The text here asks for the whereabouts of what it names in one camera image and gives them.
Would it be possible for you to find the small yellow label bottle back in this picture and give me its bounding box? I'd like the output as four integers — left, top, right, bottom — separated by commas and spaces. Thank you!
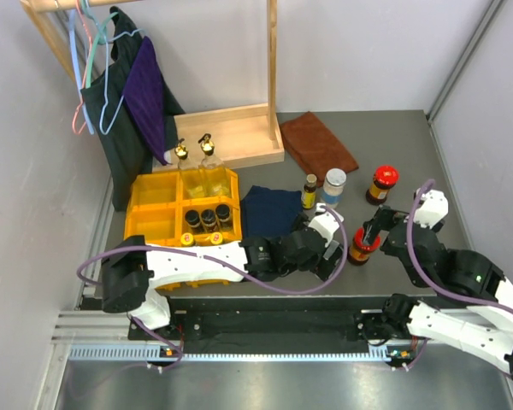
301, 173, 317, 210

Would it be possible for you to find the white salt canister back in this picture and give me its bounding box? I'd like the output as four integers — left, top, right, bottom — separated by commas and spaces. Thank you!
321, 168, 346, 208

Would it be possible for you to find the white salt canister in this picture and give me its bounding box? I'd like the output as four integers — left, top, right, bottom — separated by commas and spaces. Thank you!
321, 168, 346, 208
322, 240, 343, 263

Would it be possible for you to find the black cap spice jar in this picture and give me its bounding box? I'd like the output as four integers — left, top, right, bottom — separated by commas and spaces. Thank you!
215, 203, 233, 231
201, 209, 220, 232
185, 209, 205, 235

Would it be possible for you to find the clear oil bottle gold cap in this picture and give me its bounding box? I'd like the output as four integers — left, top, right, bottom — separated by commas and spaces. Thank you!
198, 133, 231, 196

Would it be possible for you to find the sauce bottle yellow cap front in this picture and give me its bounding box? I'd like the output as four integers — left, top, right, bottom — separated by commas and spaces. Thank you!
180, 232, 196, 248

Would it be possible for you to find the sauce bottle yellow cap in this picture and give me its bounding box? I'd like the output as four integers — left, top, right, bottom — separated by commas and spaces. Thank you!
209, 231, 224, 246
180, 232, 196, 248

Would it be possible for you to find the white salt canister front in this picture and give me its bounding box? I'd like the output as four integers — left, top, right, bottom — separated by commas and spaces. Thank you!
322, 240, 343, 263

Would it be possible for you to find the sauce bottle yellow cap back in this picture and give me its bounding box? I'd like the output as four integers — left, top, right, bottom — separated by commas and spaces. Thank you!
209, 231, 224, 246

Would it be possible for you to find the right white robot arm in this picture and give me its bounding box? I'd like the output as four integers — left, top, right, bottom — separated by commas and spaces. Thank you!
363, 205, 513, 381

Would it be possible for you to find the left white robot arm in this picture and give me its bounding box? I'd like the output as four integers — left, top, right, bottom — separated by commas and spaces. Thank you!
102, 208, 344, 339

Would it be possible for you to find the red lid jar front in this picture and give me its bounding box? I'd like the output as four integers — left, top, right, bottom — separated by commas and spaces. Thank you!
347, 227, 380, 266

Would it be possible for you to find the red lid jar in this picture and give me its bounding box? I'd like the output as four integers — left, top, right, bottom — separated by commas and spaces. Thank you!
365, 165, 399, 205
347, 227, 380, 266

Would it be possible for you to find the red lid jar back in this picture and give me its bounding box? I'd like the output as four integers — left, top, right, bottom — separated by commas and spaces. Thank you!
365, 165, 399, 205

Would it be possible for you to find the navy blue folded cloth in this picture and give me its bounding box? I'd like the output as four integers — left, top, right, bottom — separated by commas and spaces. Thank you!
240, 185, 303, 238

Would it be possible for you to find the brown folded towel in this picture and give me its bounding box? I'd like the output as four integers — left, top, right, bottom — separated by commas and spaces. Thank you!
280, 112, 359, 187

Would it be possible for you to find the yellow bin organizer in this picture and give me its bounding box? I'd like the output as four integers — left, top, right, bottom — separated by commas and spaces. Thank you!
124, 170, 247, 290

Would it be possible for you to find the wooden clothes rack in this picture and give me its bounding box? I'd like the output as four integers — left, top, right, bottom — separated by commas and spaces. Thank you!
21, 1, 285, 169

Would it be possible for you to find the dark green hanging garment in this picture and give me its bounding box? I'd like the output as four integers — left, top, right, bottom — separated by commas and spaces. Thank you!
81, 6, 185, 211

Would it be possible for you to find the purple hanging cloth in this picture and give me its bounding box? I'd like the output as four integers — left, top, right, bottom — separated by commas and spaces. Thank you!
123, 37, 176, 166

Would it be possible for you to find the pink clothes hanger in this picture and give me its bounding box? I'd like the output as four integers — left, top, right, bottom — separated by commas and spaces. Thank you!
68, 1, 95, 135

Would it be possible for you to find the green clothes hanger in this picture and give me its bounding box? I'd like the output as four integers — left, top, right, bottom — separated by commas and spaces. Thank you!
82, 1, 117, 88

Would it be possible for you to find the blue clothes hanger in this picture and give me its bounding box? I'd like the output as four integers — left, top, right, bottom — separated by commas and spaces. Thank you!
68, 8, 146, 136

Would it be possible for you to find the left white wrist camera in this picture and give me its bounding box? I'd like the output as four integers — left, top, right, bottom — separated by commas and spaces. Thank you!
308, 202, 344, 248

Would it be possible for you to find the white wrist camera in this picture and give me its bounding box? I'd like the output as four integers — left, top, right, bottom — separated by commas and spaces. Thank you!
414, 190, 449, 233
308, 202, 344, 248

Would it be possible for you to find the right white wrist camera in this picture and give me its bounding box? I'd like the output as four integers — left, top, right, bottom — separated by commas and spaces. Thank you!
414, 190, 449, 233

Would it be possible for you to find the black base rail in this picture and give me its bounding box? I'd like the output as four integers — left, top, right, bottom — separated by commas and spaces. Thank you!
127, 294, 488, 355

